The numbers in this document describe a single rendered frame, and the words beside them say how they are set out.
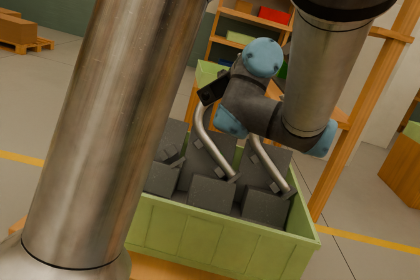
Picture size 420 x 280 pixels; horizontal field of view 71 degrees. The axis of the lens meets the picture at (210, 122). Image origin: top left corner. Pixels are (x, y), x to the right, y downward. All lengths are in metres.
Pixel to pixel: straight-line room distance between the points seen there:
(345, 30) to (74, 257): 0.29
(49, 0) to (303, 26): 7.47
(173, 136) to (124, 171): 0.69
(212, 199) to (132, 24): 0.71
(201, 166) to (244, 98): 0.41
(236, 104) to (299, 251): 0.39
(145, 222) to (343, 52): 0.57
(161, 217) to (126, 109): 0.52
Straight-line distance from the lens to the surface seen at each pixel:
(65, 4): 7.54
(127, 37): 0.22
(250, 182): 0.94
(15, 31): 5.25
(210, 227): 0.72
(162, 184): 0.88
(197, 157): 0.91
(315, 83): 0.37
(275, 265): 0.79
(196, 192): 0.87
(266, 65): 0.55
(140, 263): 0.79
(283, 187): 0.92
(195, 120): 0.86
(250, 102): 0.55
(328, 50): 0.32
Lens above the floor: 1.38
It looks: 21 degrees down
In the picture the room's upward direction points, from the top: 16 degrees clockwise
